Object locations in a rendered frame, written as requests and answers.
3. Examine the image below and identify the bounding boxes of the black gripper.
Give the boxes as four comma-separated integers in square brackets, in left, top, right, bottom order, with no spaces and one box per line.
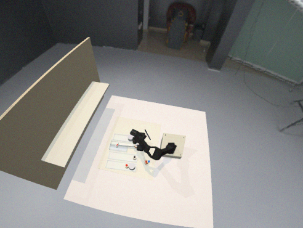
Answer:
[137,144,143,151]

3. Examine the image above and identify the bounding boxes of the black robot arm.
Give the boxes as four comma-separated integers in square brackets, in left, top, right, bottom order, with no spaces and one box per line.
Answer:
[130,129,177,160]

